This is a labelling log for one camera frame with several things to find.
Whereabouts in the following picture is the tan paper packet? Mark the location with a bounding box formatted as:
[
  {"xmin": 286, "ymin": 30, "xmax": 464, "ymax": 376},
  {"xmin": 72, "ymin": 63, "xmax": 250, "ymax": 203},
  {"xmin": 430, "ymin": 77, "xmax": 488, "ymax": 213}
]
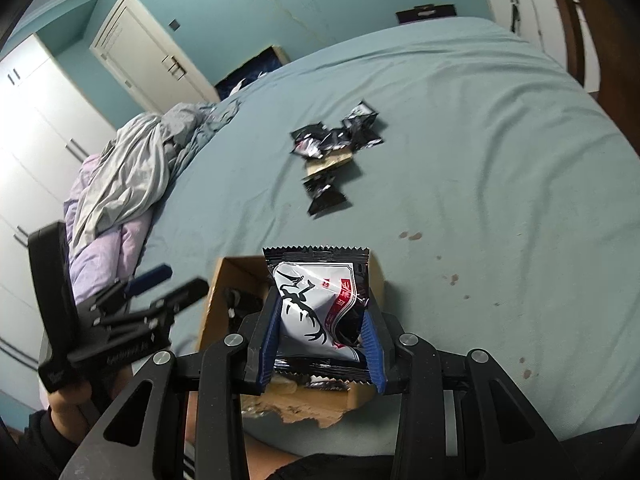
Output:
[{"xmin": 305, "ymin": 153, "xmax": 352, "ymax": 177}]

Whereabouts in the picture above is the left hand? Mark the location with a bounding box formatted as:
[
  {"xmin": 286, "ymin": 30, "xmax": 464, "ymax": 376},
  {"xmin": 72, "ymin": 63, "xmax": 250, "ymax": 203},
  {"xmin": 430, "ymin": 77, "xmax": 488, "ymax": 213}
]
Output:
[{"xmin": 46, "ymin": 366, "xmax": 137, "ymax": 444}]

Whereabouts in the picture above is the brown wooden chair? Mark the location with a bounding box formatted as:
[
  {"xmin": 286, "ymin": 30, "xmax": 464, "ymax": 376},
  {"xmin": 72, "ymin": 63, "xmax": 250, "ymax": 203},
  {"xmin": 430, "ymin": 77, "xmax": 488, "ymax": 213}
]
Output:
[{"xmin": 555, "ymin": 0, "xmax": 639, "ymax": 150}]

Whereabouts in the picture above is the white wardrobe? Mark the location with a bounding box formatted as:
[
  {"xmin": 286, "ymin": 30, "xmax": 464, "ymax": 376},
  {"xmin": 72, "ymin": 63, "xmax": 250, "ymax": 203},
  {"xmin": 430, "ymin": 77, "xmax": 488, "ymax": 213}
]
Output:
[{"xmin": 0, "ymin": 36, "xmax": 115, "ymax": 410}]

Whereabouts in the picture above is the black box behind bed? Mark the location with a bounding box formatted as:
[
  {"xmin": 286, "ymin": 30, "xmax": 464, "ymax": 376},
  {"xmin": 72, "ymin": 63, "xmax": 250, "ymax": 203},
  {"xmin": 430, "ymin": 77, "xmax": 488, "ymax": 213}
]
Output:
[{"xmin": 396, "ymin": 3, "xmax": 458, "ymax": 25}]

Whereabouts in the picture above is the dark blue pillow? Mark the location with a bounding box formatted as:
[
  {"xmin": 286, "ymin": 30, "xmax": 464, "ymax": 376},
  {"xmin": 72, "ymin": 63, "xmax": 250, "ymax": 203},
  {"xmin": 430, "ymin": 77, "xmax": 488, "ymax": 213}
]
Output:
[{"xmin": 215, "ymin": 46, "xmax": 291, "ymax": 100}]

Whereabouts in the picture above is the brown cardboard box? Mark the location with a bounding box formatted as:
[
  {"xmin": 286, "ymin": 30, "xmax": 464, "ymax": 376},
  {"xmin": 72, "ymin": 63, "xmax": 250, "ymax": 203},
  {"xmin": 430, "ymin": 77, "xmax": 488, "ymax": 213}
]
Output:
[{"xmin": 194, "ymin": 253, "xmax": 386, "ymax": 428}]

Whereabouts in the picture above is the silver snack packet top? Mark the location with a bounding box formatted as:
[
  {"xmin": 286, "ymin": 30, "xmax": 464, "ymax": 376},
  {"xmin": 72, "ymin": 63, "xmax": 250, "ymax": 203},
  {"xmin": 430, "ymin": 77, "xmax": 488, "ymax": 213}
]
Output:
[{"xmin": 342, "ymin": 101, "xmax": 384, "ymax": 151}]

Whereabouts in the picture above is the black snack packet top left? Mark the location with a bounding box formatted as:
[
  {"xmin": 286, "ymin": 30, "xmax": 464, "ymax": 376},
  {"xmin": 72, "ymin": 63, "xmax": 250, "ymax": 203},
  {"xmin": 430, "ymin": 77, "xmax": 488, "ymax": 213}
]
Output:
[{"xmin": 290, "ymin": 122, "xmax": 329, "ymax": 159}]

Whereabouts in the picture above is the purple quilt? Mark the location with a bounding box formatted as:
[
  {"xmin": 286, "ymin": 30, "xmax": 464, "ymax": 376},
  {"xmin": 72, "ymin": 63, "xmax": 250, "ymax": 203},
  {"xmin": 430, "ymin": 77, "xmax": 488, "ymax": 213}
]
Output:
[{"xmin": 63, "ymin": 154, "xmax": 153, "ymax": 304}]

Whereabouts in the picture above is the white door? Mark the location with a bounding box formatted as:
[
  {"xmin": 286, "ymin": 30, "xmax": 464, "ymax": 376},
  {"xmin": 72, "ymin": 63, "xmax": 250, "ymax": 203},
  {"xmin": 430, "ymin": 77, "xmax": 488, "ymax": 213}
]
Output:
[{"xmin": 90, "ymin": 0, "xmax": 220, "ymax": 113}]

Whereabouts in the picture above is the silver black snack packet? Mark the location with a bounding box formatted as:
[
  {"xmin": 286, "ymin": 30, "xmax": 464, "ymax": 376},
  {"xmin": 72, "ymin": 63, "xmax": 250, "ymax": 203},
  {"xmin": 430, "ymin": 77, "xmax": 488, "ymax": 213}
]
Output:
[{"xmin": 262, "ymin": 246, "xmax": 370, "ymax": 363}]

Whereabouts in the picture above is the grey crumpled blanket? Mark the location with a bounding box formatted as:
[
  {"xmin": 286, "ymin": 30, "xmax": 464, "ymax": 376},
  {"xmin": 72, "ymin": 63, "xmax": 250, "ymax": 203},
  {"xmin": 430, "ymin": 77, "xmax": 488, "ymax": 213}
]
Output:
[{"xmin": 70, "ymin": 100, "xmax": 240, "ymax": 255}]

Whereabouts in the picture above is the teal bed sheet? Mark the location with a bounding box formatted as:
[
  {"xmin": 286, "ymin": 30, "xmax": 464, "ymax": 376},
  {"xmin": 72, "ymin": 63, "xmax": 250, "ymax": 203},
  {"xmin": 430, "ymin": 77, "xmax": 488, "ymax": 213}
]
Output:
[{"xmin": 140, "ymin": 18, "xmax": 639, "ymax": 439}]

